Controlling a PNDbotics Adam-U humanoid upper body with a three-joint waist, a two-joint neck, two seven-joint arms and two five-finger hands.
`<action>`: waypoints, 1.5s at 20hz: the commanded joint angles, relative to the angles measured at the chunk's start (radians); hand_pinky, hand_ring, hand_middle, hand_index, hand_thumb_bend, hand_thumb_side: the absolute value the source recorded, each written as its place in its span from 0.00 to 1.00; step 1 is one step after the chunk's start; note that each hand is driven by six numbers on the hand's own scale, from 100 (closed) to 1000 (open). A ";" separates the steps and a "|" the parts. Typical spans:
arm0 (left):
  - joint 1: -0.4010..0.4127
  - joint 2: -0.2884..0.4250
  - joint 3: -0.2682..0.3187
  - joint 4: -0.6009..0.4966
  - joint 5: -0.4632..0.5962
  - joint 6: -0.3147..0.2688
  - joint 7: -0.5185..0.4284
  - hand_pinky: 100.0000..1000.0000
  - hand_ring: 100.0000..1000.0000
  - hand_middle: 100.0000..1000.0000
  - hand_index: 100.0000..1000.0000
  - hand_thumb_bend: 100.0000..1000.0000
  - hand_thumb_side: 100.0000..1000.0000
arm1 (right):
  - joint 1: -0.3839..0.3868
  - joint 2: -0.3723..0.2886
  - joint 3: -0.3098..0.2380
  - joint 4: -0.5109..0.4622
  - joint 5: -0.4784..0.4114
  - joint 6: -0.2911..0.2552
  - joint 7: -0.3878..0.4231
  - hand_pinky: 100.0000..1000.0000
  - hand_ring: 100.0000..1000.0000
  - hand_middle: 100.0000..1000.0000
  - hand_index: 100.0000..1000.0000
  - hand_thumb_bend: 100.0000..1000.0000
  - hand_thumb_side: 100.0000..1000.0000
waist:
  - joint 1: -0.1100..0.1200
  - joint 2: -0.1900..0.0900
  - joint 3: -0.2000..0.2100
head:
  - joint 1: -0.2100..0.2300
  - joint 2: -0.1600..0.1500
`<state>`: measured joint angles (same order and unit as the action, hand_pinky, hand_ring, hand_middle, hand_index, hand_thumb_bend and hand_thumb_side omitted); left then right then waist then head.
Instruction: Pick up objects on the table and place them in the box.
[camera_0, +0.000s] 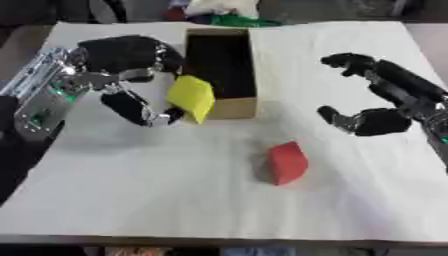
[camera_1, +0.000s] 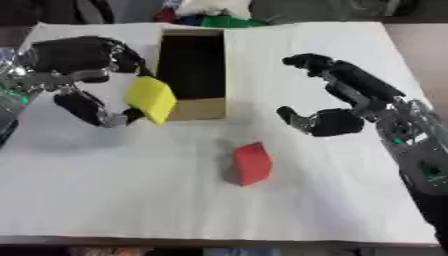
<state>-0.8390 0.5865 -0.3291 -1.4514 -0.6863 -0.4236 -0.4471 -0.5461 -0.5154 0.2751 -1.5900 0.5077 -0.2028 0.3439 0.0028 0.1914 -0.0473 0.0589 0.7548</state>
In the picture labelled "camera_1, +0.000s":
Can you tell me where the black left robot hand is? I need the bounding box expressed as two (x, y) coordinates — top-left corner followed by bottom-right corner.
(26, 35), (156, 129)

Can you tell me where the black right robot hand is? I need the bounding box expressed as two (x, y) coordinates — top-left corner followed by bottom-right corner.
(274, 52), (408, 138)

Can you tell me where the yellow block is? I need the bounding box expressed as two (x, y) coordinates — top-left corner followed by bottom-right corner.
(122, 75), (179, 126)

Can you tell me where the tan cardboard box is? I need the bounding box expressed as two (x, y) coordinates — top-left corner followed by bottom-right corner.
(154, 28), (230, 122)

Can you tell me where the red toy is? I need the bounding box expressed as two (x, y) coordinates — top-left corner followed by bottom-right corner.
(152, 7), (181, 24)

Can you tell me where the blue toy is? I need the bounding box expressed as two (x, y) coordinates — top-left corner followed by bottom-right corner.
(175, 13), (207, 26)

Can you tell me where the red block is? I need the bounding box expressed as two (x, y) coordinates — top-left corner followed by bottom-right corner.
(224, 141), (275, 187)

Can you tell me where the green toy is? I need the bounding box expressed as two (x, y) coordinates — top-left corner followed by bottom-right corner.
(199, 15), (270, 29)

